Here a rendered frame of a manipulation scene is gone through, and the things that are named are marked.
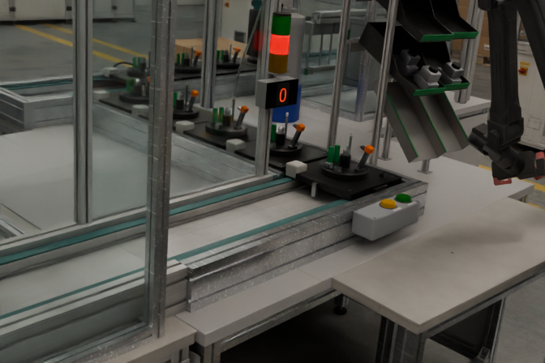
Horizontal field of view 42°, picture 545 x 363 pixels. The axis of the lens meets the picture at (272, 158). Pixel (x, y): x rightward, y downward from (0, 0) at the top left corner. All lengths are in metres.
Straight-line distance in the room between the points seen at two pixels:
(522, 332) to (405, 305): 1.86
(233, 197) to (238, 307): 0.43
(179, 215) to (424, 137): 0.87
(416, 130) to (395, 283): 0.69
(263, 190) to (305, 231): 0.30
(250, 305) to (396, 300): 0.33
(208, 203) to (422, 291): 0.57
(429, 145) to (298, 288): 0.82
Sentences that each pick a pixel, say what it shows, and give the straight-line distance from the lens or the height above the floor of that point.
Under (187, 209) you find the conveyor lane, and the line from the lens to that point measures 1.79.
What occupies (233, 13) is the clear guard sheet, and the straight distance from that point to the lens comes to 1.82.
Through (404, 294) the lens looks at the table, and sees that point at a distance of 1.68.
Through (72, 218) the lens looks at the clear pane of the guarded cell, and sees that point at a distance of 1.22.
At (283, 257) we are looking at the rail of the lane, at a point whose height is 0.90.
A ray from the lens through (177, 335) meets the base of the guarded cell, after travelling 1.44.
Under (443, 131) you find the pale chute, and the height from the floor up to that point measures 1.04.
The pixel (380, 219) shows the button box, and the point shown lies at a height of 0.96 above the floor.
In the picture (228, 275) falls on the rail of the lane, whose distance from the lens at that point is 1.55.
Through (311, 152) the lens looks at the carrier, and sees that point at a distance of 2.23.
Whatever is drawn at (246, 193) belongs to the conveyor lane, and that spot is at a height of 0.95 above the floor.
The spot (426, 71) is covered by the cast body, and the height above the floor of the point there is 1.26.
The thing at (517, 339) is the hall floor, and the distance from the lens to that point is 3.39.
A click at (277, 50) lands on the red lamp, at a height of 1.32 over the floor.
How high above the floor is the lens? 1.63
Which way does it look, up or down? 18 degrees down
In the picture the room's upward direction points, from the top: 5 degrees clockwise
